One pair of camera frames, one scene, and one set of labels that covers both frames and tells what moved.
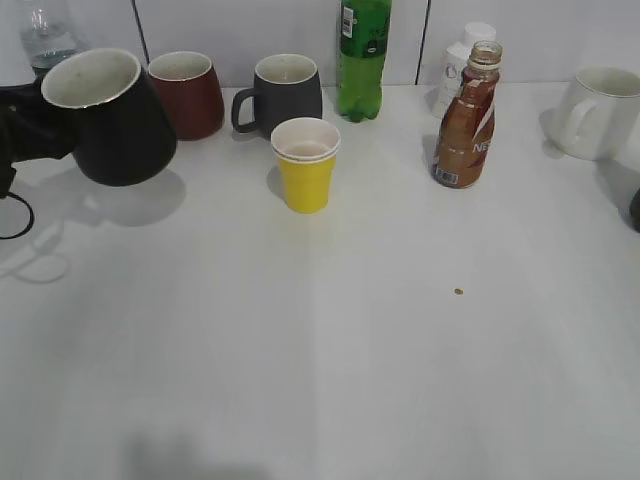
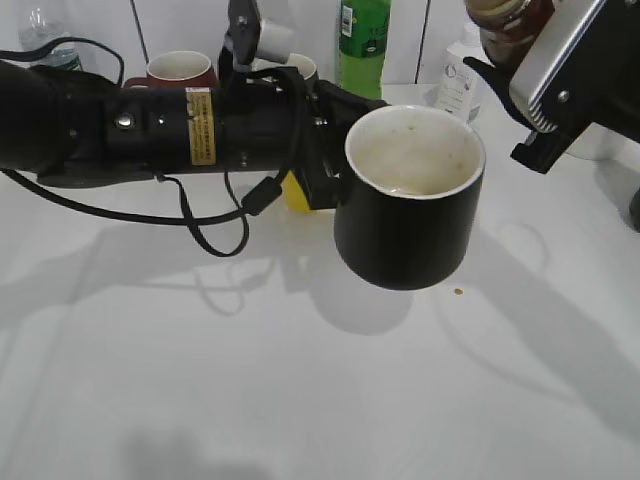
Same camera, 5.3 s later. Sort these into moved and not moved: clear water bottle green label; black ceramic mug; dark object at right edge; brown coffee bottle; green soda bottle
Moved: brown coffee bottle; black ceramic mug
Not moved: dark object at right edge; green soda bottle; clear water bottle green label
